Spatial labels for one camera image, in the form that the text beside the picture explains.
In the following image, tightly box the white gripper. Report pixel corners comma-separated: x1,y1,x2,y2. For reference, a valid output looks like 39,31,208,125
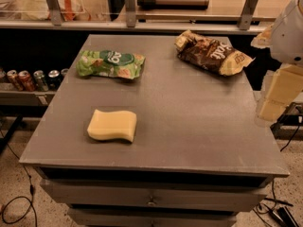
251,0,303,123

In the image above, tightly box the yellow sponge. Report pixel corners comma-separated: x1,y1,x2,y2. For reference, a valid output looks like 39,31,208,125
87,110,137,142

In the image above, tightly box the brown chip bag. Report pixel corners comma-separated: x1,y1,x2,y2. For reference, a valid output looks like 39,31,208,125
175,30,253,77

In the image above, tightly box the green chip bag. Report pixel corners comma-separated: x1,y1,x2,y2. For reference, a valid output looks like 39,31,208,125
76,50,145,79

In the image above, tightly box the white orange plastic bag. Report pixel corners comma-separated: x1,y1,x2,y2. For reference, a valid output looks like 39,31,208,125
21,0,84,21

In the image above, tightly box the grey drawer cabinet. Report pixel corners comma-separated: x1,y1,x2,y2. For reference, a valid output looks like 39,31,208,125
21,35,288,217

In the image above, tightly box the grey soda can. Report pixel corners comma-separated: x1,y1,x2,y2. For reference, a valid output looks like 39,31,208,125
61,68,69,78

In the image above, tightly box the upper grey drawer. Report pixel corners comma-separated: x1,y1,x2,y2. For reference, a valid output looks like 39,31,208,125
41,179,266,212

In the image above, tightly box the grey drawer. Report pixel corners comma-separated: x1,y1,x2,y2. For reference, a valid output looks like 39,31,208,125
68,209,237,227
41,179,266,212

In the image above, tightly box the dark soda can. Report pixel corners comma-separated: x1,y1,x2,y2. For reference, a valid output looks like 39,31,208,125
48,70,62,90

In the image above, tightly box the silver green soda can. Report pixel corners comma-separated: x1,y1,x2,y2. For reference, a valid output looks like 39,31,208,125
33,70,48,92

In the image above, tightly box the lower grey drawer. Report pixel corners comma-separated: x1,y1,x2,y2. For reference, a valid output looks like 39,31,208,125
68,209,237,227

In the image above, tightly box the orange soda can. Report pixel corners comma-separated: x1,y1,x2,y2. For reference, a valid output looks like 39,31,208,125
18,70,36,92

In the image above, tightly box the red soda can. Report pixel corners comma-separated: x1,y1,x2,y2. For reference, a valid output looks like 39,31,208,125
7,70,24,91

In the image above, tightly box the grey can shelf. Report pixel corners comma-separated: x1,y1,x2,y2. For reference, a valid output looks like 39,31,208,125
0,83,55,106

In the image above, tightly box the right metal bracket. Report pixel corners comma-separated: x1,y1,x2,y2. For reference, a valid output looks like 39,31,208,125
238,0,258,30

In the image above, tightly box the metal bracket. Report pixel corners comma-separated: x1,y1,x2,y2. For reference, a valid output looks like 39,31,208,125
46,0,63,26
238,0,258,30
124,0,136,27

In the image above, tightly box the black cable right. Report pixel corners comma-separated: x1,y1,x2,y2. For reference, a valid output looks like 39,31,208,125
279,122,303,153

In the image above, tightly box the middle metal bracket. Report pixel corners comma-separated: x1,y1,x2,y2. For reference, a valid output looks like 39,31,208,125
124,0,136,27

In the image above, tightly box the left metal bracket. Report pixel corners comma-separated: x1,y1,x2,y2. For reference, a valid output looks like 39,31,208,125
46,0,63,26

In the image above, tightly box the black floor cable left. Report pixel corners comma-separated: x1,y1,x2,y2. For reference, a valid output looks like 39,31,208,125
0,128,38,227

